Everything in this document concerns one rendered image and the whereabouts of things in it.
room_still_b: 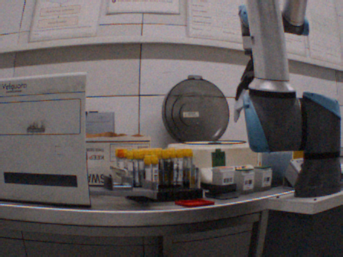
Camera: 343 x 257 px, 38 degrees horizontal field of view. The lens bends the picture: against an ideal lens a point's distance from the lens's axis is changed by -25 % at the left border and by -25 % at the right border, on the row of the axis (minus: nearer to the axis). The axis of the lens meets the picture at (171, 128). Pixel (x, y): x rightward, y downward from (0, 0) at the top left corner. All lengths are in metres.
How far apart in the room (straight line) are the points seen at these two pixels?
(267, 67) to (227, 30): 1.05
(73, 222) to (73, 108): 0.26
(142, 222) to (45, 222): 0.25
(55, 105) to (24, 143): 0.12
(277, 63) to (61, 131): 0.48
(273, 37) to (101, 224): 0.56
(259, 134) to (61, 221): 0.46
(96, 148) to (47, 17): 0.58
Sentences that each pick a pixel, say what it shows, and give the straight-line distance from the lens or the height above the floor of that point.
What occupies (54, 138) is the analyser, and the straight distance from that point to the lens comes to 1.29.
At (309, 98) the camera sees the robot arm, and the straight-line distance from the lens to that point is 1.22.
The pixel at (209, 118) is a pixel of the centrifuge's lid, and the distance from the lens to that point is 2.10.
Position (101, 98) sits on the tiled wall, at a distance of 2.01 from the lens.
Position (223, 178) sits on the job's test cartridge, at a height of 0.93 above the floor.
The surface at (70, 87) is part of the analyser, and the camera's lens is 1.30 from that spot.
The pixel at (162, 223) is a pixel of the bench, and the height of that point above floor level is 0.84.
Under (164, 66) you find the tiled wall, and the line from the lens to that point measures 2.10.
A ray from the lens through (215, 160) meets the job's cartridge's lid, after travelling 1.56.
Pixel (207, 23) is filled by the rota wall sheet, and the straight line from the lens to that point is 2.19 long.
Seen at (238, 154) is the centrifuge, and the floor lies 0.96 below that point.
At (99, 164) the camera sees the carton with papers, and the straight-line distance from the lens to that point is 1.64.
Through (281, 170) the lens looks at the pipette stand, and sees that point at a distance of 1.71.
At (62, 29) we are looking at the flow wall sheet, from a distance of 1.96.
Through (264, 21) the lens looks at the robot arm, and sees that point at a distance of 1.19.
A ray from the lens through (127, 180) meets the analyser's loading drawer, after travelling 1.39.
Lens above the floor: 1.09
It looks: 2 degrees down
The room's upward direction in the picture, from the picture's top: straight up
